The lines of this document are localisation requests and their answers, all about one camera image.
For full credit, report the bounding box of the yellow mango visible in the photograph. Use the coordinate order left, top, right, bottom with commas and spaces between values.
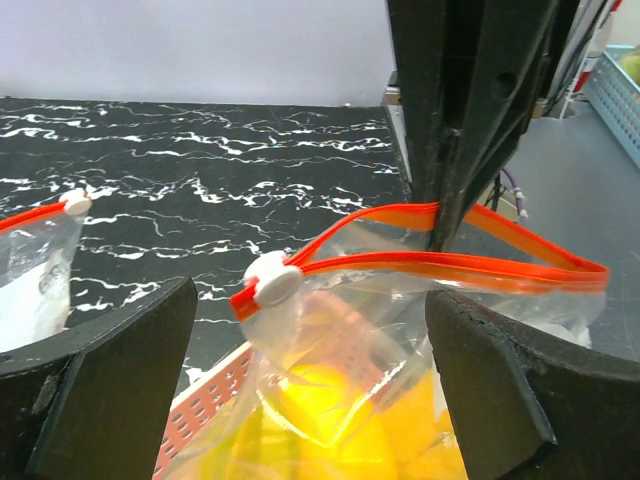
265, 364, 385, 447

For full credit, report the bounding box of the pink perforated plastic basket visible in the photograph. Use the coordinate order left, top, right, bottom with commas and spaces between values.
152, 342, 252, 479

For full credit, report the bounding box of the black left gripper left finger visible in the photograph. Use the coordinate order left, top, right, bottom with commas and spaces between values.
1, 277, 198, 479

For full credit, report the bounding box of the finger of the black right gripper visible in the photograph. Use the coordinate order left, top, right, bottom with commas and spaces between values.
387, 0, 481, 251
439, 1, 577, 249

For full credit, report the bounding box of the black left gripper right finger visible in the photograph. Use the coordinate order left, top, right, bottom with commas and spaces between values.
425, 290, 639, 479

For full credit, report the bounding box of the clear orange-zip bag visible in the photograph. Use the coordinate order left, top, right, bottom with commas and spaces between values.
1, 189, 92, 352

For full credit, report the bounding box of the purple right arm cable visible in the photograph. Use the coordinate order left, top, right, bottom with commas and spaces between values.
502, 167, 531, 221

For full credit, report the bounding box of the teal perforated basket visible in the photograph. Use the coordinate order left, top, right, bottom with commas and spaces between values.
583, 45, 639, 167

